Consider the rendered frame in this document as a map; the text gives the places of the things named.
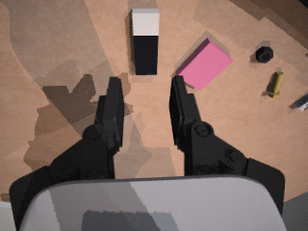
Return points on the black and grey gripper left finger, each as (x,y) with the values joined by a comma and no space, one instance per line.
(89,155)

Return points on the yellow hex bolt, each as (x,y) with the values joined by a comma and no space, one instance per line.
(274,92)

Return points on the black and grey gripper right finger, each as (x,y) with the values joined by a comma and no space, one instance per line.
(205,153)

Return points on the pink flat rectangular block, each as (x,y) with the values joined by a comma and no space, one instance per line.
(204,65)

